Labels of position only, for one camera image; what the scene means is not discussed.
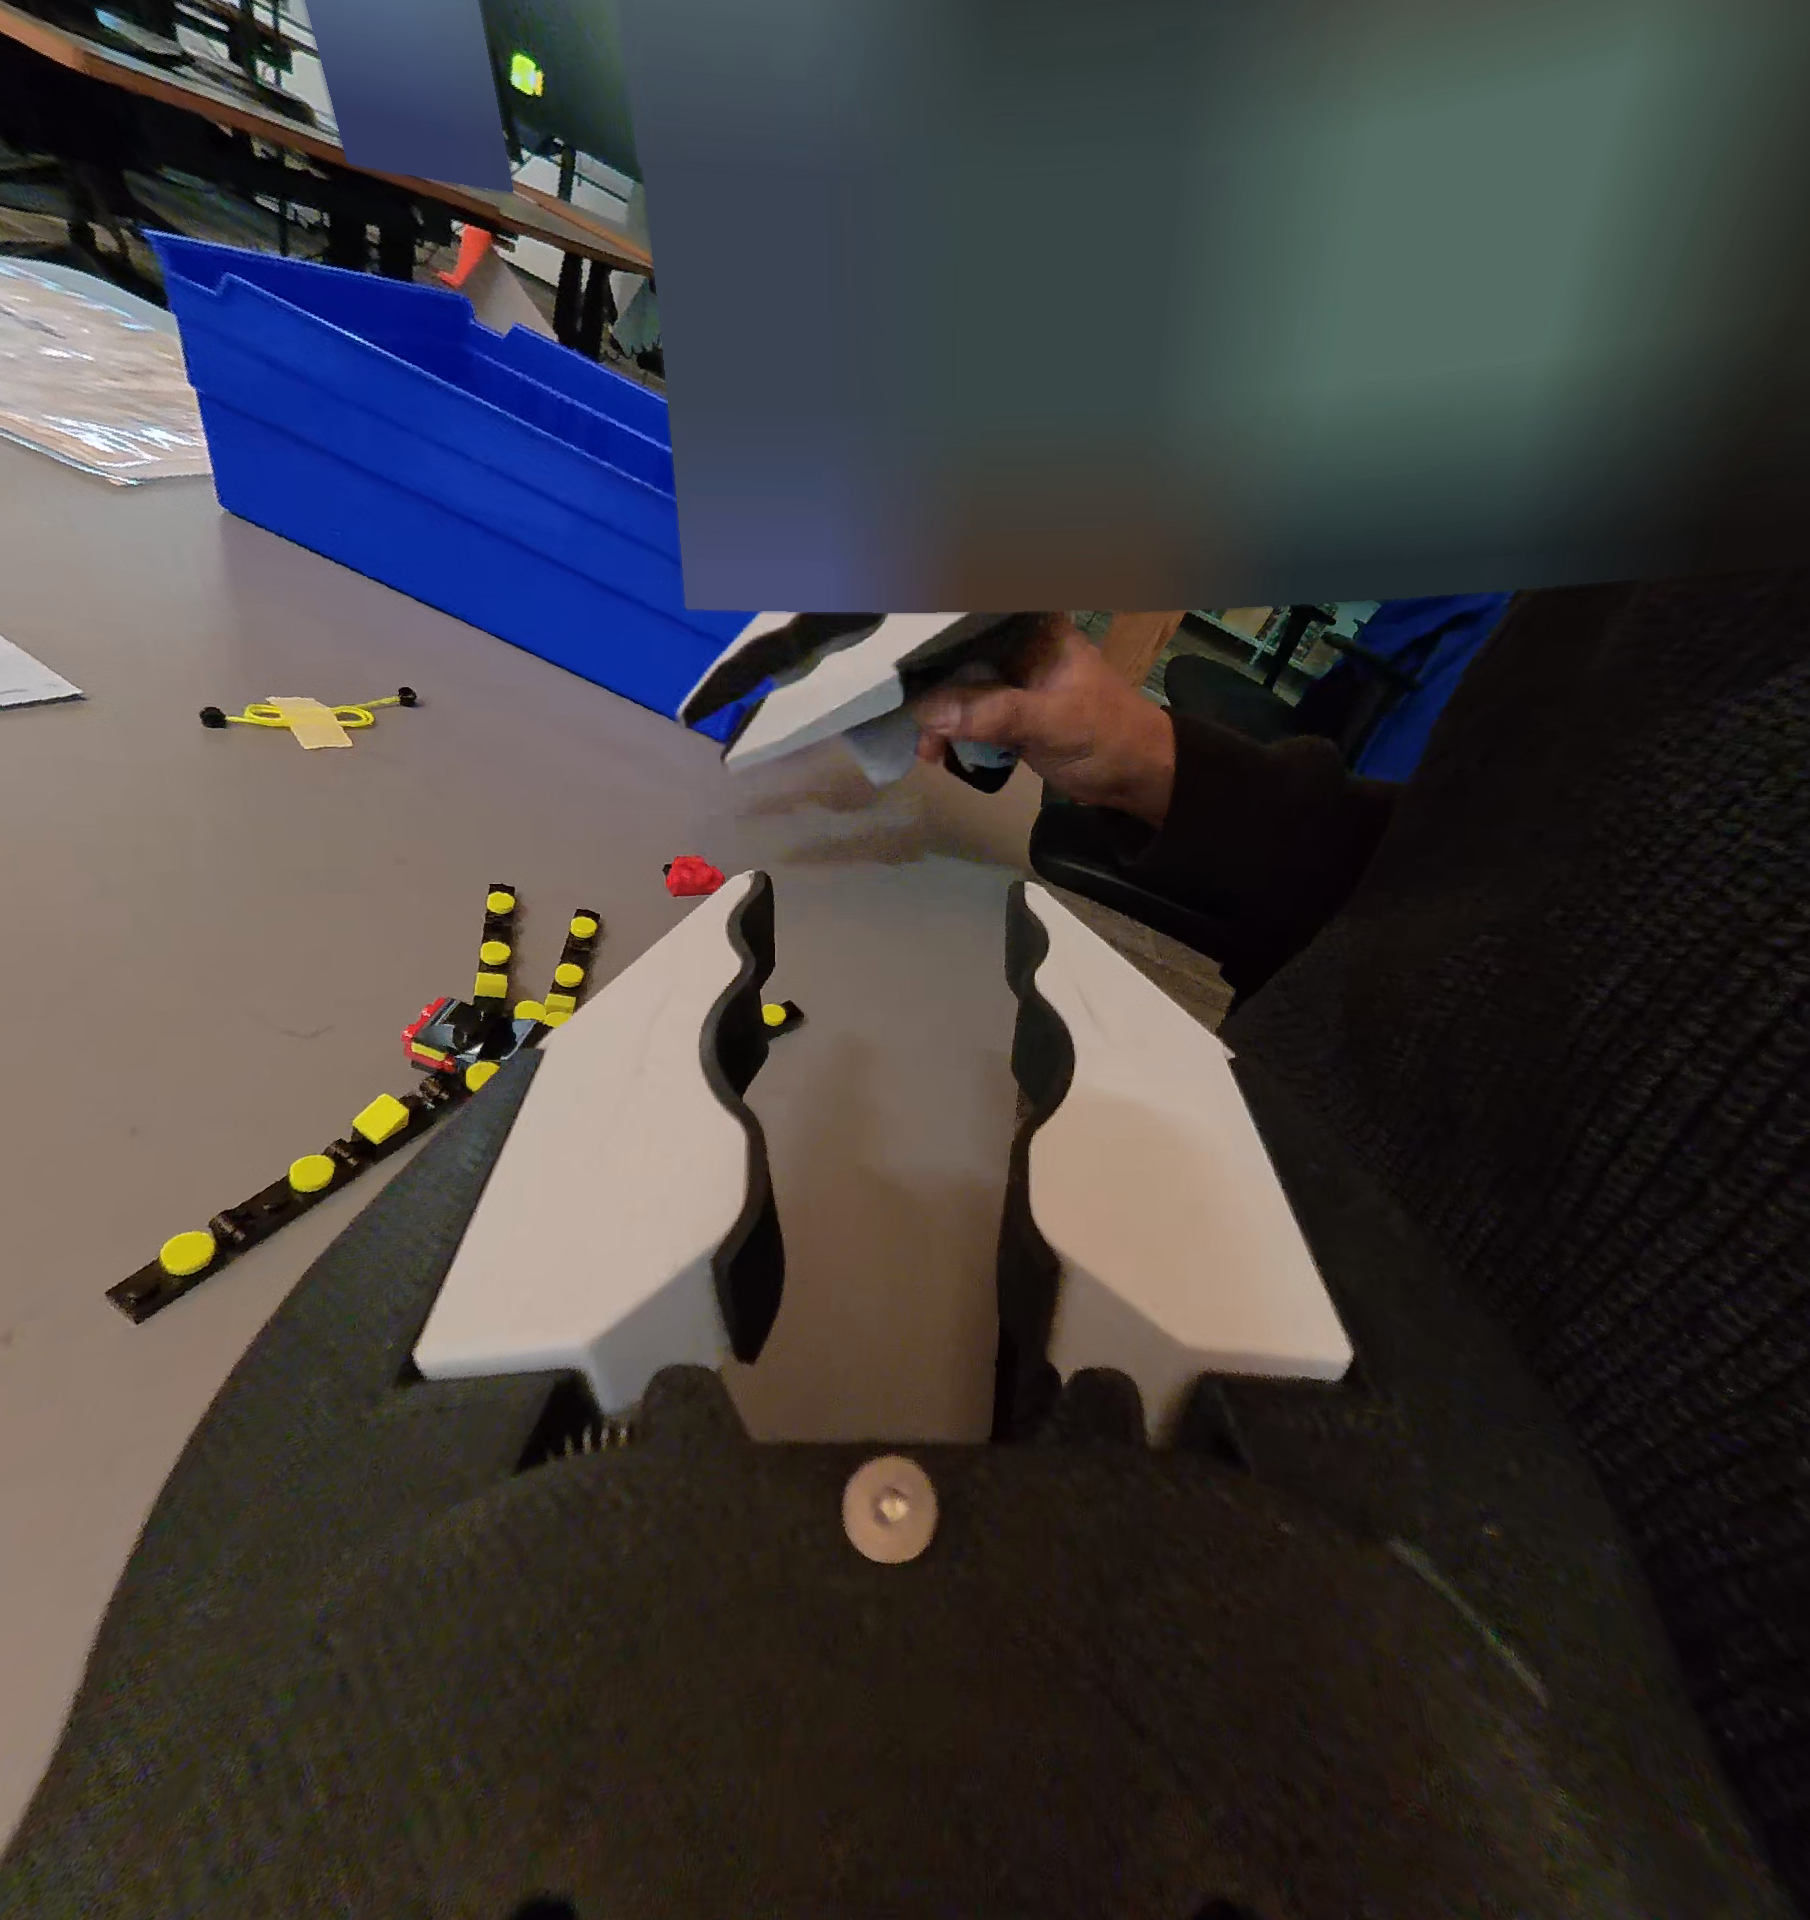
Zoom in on blue plastic bin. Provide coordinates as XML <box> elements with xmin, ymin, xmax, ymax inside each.
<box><xmin>145</xmin><ymin>228</ymin><xmax>763</xmax><ymax>748</ymax></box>

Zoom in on black yellow lego spider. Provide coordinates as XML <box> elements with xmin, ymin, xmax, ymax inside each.
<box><xmin>103</xmin><ymin>882</ymin><xmax>807</xmax><ymax>1331</ymax></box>

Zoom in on person's right hand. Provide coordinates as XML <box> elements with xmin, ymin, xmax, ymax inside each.
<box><xmin>915</xmin><ymin>617</ymin><xmax>1183</xmax><ymax>827</ymax></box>

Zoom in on clear plastic bag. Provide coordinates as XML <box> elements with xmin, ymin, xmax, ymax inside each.
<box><xmin>0</xmin><ymin>231</ymin><xmax>219</xmax><ymax>492</ymax></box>

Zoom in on yellow cord with tape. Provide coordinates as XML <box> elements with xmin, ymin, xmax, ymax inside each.
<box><xmin>198</xmin><ymin>684</ymin><xmax>421</xmax><ymax>753</ymax></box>

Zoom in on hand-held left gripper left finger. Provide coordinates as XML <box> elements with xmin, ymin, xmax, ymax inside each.
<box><xmin>409</xmin><ymin>865</ymin><xmax>790</xmax><ymax>1428</ymax></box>

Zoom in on dark monitor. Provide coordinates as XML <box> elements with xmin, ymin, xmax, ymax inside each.
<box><xmin>475</xmin><ymin>0</ymin><xmax>650</xmax><ymax>198</ymax></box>

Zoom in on wooden desk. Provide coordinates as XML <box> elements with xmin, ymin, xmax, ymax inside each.
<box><xmin>0</xmin><ymin>0</ymin><xmax>655</xmax><ymax>324</ymax></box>

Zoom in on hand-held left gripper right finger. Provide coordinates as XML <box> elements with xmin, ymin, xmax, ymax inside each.
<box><xmin>992</xmin><ymin>878</ymin><xmax>1360</xmax><ymax>1446</ymax></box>

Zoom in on person's right forearm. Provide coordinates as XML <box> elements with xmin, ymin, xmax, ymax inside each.
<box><xmin>1024</xmin><ymin>704</ymin><xmax>1393</xmax><ymax>999</ymax></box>

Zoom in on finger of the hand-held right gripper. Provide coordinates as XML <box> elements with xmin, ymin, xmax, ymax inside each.
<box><xmin>676</xmin><ymin>612</ymin><xmax>886</xmax><ymax>740</ymax></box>
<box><xmin>722</xmin><ymin>612</ymin><xmax>985</xmax><ymax>774</ymax></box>

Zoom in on person's black knit sweater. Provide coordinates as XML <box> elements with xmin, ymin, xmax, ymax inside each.
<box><xmin>1219</xmin><ymin>575</ymin><xmax>1810</xmax><ymax>1920</ymax></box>

